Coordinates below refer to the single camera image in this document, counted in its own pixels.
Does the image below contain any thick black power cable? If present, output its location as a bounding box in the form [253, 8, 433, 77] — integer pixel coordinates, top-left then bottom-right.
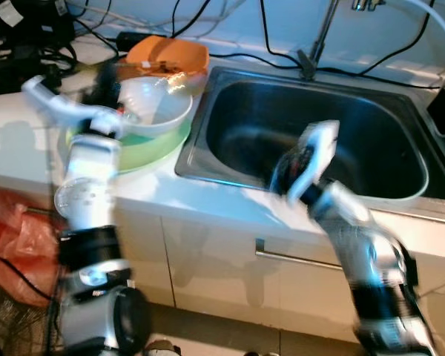
[208, 0, 312, 71]

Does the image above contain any light green plate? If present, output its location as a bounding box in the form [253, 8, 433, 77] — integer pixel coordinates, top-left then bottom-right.
[65, 111, 193, 176]

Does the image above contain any orange plastic bowl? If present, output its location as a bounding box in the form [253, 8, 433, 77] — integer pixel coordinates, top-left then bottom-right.
[125, 35, 211, 82]

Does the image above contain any long silver door handle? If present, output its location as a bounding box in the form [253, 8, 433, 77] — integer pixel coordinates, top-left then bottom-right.
[254, 238, 343, 272]

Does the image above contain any metal sink faucet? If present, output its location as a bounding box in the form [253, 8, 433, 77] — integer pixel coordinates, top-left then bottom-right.
[297, 0, 343, 81]

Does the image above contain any white kitchen cabinet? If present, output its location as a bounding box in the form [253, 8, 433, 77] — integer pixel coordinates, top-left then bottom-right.
[0, 174, 445, 331]

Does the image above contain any black power adapter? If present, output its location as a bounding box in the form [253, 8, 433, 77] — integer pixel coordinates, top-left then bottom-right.
[118, 31, 146, 51]

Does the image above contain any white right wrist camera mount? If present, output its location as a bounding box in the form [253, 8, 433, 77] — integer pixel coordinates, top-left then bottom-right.
[291, 120, 342, 200]

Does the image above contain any grey wire mesh basket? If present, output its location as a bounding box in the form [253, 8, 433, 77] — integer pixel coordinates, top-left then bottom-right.
[0, 278, 60, 356]

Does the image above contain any black appliance with label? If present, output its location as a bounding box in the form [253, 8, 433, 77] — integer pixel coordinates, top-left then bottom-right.
[0, 0, 75, 53]

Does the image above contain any red plastic bag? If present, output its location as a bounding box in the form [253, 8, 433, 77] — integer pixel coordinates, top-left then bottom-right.
[0, 188, 64, 309]

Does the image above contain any stainless steel kitchen sink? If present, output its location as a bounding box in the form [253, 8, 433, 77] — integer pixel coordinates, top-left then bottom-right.
[174, 65, 445, 223]

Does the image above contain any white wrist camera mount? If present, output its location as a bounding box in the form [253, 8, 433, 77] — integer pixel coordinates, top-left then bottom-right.
[21, 74, 125, 138]
[291, 120, 342, 200]

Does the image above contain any white ceramic bowl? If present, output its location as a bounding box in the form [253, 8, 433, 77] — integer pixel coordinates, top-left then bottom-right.
[117, 76, 194, 139]

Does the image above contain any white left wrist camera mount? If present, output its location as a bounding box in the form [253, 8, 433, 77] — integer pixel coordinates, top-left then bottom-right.
[21, 74, 125, 138]

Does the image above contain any grey robot left foot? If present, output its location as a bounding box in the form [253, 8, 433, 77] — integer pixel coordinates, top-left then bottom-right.
[143, 339, 183, 356]

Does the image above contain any black power strip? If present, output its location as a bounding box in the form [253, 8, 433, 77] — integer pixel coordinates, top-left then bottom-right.
[0, 52, 42, 97]

